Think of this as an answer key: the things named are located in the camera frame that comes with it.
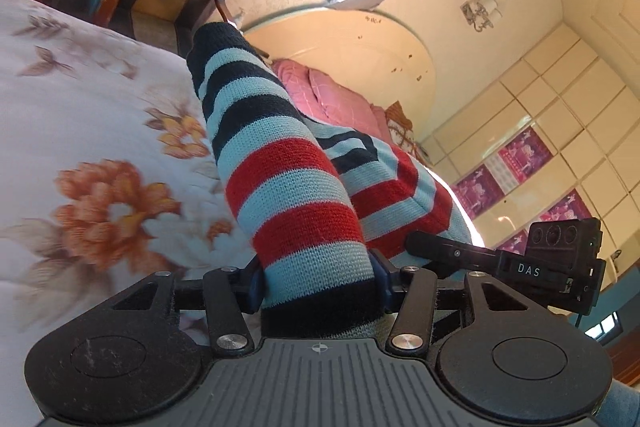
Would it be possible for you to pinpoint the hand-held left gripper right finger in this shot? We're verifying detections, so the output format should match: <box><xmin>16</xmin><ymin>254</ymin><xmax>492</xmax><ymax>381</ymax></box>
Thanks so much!
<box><xmin>370</xmin><ymin>253</ymin><xmax>546</xmax><ymax>353</ymax></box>

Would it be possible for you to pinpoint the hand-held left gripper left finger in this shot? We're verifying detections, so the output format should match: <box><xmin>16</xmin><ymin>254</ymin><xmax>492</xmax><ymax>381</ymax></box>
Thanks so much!
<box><xmin>92</xmin><ymin>259</ymin><xmax>263</xmax><ymax>355</ymax></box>

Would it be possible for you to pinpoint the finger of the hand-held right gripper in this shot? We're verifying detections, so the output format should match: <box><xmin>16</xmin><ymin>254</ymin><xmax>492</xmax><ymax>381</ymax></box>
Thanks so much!
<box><xmin>405</xmin><ymin>231</ymin><xmax>498</xmax><ymax>277</ymax></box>

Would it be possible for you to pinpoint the purple poster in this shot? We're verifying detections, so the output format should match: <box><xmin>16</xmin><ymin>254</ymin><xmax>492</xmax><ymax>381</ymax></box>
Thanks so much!
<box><xmin>537</xmin><ymin>188</ymin><xmax>593</xmax><ymax>224</ymax></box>
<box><xmin>452</xmin><ymin>164</ymin><xmax>505</xmax><ymax>217</ymax></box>
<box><xmin>497</xmin><ymin>231</ymin><xmax>532</xmax><ymax>255</ymax></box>
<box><xmin>484</xmin><ymin>126</ymin><xmax>555</xmax><ymax>195</ymax></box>

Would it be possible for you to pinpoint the patterned red pillow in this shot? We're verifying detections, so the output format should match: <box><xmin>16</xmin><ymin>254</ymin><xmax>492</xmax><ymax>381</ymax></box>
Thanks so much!
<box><xmin>384</xmin><ymin>101</ymin><xmax>417</xmax><ymax>148</ymax></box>

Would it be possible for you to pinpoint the person's blue clothing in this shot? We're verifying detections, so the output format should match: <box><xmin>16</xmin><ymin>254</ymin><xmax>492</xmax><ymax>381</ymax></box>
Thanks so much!
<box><xmin>602</xmin><ymin>379</ymin><xmax>640</xmax><ymax>427</ymax></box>

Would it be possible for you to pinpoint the pink pillow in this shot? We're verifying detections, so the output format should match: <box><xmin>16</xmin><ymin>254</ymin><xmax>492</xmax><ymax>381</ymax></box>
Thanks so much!
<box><xmin>272</xmin><ymin>58</ymin><xmax>321</xmax><ymax>115</ymax></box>
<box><xmin>307</xmin><ymin>67</ymin><xmax>390</xmax><ymax>142</ymax></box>

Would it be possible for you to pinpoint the cream panelled wardrobe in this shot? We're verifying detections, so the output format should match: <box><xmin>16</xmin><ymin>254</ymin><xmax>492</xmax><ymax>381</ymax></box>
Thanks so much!
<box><xmin>415</xmin><ymin>22</ymin><xmax>640</xmax><ymax>293</ymax></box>

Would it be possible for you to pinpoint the cream bed headboard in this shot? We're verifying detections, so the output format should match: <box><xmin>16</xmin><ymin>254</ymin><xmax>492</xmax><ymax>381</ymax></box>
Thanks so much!
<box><xmin>245</xmin><ymin>4</ymin><xmax>438</xmax><ymax>142</ymax></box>

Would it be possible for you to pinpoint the white floral quilt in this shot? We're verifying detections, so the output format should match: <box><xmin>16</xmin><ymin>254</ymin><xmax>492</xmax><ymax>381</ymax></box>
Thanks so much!
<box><xmin>0</xmin><ymin>0</ymin><xmax>481</xmax><ymax>427</ymax></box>

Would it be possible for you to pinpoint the wall lamp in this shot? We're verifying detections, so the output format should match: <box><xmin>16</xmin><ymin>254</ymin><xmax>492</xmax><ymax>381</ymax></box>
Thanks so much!
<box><xmin>460</xmin><ymin>0</ymin><xmax>503</xmax><ymax>32</ymax></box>

